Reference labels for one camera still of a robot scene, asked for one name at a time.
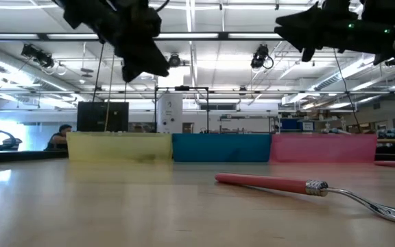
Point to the black metal frame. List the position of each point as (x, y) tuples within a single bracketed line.
[(183, 88)]

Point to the overhead light bar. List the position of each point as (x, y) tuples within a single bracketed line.
[(201, 35)]

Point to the black ceiling device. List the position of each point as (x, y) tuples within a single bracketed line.
[(393, 62), (36, 55)]

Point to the blue plastic bin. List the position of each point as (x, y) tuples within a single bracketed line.
[(218, 147)]

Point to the black overhead camera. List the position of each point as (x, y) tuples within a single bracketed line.
[(260, 55)]

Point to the black monitor panel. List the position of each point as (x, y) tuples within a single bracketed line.
[(94, 116)]

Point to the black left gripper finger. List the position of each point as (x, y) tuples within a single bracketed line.
[(129, 75), (149, 61)]

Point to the white cylindrical machine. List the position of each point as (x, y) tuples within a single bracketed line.
[(170, 113)]

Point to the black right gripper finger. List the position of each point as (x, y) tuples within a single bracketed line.
[(303, 17), (307, 37)]

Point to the yellow plastic bin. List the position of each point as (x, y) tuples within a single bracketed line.
[(115, 147)]

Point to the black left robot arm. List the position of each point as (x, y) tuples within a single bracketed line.
[(70, 10)]

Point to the pink plastic bin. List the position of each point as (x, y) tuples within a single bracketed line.
[(321, 147)]

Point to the person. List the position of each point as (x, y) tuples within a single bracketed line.
[(62, 137)]

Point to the background metal shelving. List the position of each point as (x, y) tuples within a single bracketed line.
[(245, 118)]

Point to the black dome camera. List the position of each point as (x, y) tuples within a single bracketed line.
[(175, 61)]

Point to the blue storage crate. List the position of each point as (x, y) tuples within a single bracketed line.
[(288, 124)]

